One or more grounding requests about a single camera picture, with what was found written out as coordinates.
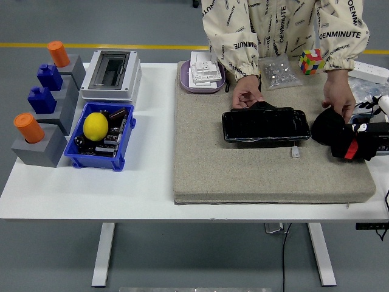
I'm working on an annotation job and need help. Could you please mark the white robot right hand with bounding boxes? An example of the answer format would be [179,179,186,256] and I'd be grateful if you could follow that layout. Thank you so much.
[349,95,389,137]

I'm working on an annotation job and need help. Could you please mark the grey-brown mat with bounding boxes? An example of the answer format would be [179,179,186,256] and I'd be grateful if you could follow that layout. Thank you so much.
[173,60,377,205]

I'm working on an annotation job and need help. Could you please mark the black glossy panel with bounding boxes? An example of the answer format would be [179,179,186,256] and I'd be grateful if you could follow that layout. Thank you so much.
[221,100,311,149]

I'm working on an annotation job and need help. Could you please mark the blue block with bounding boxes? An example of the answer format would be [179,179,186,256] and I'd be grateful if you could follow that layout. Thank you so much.
[27,86,58,115]
[36,63,64,91]

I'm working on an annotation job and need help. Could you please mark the pale tray of electronic parts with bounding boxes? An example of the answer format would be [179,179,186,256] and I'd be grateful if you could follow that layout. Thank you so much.
[376,135,389,156]

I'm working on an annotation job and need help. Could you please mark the grey block holder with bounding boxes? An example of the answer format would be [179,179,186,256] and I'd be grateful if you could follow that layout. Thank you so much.
[50,54,88,91]
[33,91,77,137]
[11,123,68,168]
[45,74,81,106]

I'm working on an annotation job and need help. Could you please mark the grey box under table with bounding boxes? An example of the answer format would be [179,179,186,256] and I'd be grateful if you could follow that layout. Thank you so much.
[263,223,289,234]

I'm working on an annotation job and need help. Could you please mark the dark circuit board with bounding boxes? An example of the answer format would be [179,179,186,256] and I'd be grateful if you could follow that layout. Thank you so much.
[78,115,128,158]

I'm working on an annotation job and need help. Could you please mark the person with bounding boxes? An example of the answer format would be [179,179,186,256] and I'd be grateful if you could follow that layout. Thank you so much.
[201,0,371,83]

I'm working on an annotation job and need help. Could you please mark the clear bags of small parts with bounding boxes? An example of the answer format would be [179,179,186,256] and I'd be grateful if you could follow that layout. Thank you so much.
[346,75,389,113]

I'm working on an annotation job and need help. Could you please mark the clear bag of metal nuts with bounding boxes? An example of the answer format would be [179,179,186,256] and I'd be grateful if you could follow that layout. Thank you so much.
[257,55,303,91]

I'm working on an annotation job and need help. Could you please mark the white socket plate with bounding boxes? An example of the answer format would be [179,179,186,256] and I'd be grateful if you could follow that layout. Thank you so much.
[188,60,222,85]

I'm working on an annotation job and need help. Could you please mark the orange cylinder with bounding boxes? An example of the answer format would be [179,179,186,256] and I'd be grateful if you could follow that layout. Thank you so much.
[47,41,71,68]
[13,113,46,144]

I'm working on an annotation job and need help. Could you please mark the white power strip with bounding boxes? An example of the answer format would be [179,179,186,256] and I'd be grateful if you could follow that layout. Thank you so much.
[348,60,389,83]

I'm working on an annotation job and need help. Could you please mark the blue plastic bin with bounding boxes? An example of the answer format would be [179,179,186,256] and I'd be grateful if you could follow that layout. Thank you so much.
[63,102,137,172]

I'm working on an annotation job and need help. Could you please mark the grey electrical enclosure box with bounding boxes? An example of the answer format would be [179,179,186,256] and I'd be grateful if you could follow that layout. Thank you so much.
[79,50,142,102]

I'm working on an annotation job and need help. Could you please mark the black floor cable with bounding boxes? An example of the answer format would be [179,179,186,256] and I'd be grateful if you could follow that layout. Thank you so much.
[281,222,292,292]

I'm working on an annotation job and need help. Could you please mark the black table control panel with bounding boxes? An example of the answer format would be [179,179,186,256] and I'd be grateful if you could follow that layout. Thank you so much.
[355,222,389,231]

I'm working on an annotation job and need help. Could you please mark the brown cylindrical capacitor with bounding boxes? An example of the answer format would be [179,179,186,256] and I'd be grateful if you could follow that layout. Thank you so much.
[108,106,128,120]

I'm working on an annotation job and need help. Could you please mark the colourful puzzle cube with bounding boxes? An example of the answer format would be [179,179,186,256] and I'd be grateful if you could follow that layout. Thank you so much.
[298,49,325,75]

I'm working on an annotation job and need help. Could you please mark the person's left hand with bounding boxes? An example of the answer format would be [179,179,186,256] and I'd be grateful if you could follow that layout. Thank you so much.
[321,69,357,125]

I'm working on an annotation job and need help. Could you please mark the black rag with red stripe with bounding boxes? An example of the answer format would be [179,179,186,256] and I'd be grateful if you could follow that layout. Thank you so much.
[311,106,380,162]

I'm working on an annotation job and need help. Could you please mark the yellow lemon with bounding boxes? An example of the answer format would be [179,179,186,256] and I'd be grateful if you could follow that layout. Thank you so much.
[83,112,109,142]

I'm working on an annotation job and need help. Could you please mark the person's right hand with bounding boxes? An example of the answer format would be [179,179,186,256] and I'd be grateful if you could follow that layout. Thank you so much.
[232,74,265,110]

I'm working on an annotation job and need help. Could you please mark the purple oval tray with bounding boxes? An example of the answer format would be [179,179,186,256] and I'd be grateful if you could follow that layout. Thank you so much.
[177,60,226,94]

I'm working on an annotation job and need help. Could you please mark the white table leg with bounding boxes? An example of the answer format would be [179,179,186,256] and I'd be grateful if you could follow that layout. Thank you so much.
[91,222,116,288]
[306,222,337,287]

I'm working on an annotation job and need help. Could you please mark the white flat cover plate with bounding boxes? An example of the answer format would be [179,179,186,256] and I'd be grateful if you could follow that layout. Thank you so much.
[187,68,218,89]

